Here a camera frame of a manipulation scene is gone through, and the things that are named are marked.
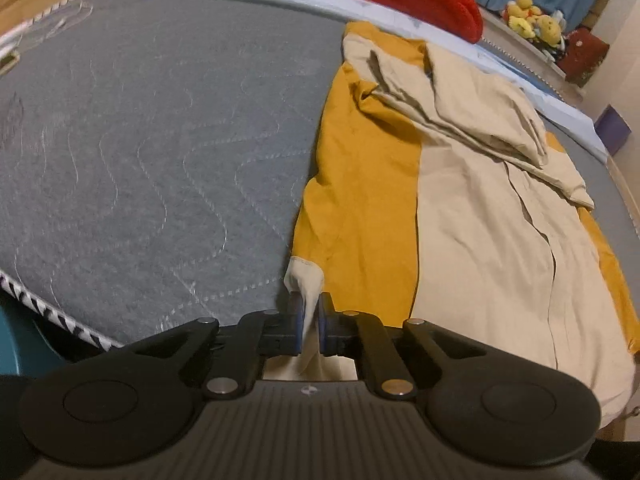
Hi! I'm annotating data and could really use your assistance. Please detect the grey quilted mattress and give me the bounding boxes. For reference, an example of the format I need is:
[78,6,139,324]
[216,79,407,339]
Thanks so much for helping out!
[0,0,640,351]

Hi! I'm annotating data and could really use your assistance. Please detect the light blue folded sheet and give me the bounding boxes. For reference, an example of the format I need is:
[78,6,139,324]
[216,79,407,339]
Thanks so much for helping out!
[106,0,609,158]

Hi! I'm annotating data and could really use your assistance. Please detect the beige and mustard hooded jacket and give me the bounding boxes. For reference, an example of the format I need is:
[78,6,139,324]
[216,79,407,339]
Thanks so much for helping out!
[266,22,639,424]

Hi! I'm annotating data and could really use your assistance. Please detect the yellow plush toys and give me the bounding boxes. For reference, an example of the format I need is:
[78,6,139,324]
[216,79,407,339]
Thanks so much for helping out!
[501,0,566,60]

